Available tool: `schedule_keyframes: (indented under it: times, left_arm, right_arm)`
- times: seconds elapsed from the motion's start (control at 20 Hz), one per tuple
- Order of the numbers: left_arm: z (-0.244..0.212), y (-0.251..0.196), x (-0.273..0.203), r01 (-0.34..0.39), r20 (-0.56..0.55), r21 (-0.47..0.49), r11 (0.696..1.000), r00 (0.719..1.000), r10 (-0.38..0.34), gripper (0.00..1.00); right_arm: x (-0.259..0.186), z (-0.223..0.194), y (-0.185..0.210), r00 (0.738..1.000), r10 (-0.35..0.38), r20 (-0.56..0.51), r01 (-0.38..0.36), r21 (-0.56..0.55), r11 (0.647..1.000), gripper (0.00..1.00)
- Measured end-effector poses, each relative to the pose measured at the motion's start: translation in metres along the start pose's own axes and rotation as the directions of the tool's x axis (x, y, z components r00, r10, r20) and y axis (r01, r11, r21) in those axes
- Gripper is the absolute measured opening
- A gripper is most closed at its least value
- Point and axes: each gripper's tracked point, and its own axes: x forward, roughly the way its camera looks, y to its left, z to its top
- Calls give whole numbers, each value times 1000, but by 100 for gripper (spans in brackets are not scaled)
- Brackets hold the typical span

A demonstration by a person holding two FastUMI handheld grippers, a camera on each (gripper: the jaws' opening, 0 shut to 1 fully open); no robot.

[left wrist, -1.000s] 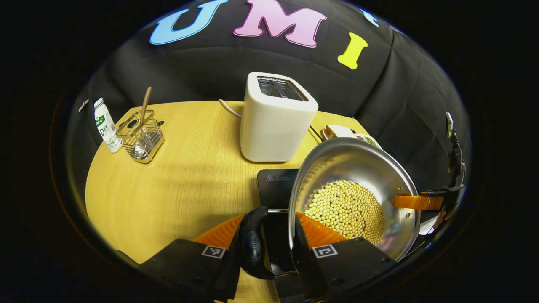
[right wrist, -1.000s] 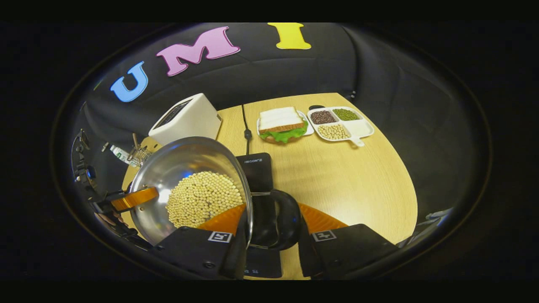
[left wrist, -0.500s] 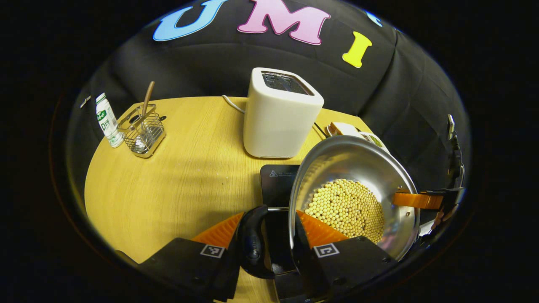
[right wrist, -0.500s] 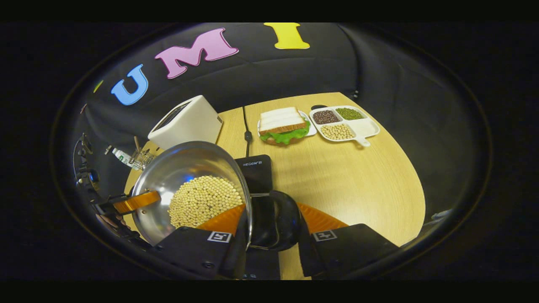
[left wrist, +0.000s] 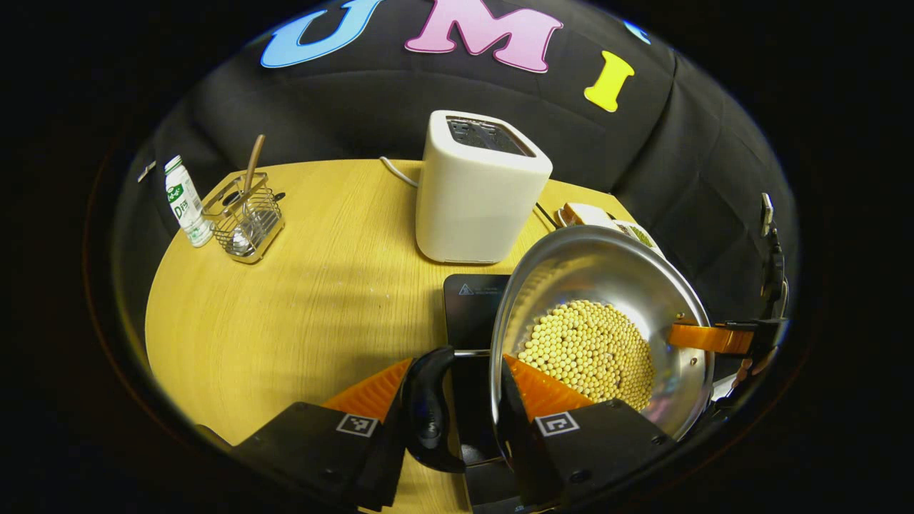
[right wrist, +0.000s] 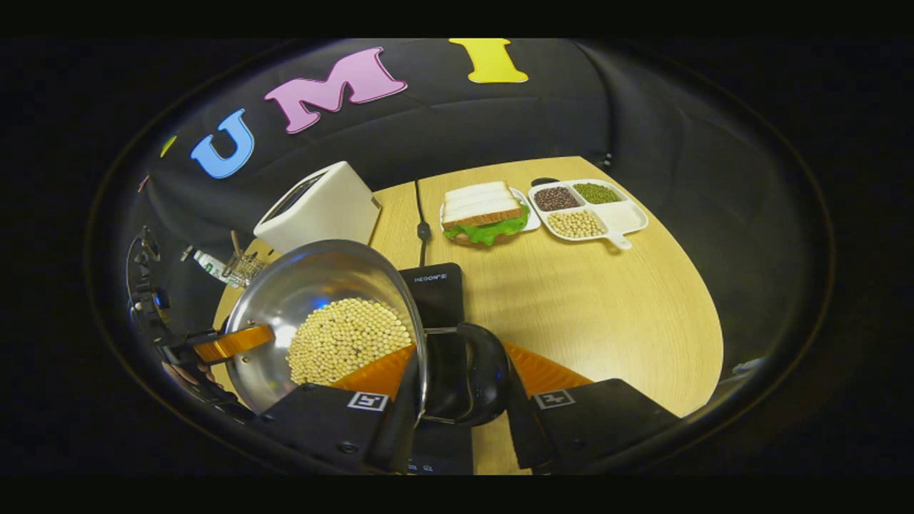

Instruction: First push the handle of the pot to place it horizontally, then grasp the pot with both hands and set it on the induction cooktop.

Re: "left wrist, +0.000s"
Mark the sandwich on plate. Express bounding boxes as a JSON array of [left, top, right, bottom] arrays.
[[557, 202, 665, 258]]

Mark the pile of yellow soybeans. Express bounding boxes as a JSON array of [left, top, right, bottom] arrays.
[[518, 300, 656, 411]]

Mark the wire utensil basket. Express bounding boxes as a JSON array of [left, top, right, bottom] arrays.
[[201, 171, 286, 265]]

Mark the white toaster cable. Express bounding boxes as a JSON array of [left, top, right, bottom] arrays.
[[378, 156, 421, 189]]

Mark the steel pot with black handles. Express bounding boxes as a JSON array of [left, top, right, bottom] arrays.
[[400, 225, 715, 473]]

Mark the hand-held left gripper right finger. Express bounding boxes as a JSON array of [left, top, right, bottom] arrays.
[[493, 355, 679, 512]]

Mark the wooden-handled spoon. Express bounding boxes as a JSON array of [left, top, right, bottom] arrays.
[[232, 134, 266, 254]]

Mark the black backdrop cloth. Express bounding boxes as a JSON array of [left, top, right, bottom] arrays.
[[114, 0, 799, 429]]

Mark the white green-label drink bottle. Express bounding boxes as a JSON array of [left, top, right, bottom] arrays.
[[164, 155, 214, 248]]

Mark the black induction cooktop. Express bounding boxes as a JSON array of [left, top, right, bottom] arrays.
[[443, 273, 531, 514]]

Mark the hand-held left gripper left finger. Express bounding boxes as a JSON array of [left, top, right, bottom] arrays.
[[232, 357, 416, 511]]

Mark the white toaster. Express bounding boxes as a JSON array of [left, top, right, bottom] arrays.
[[416, 110, 553, 265]]

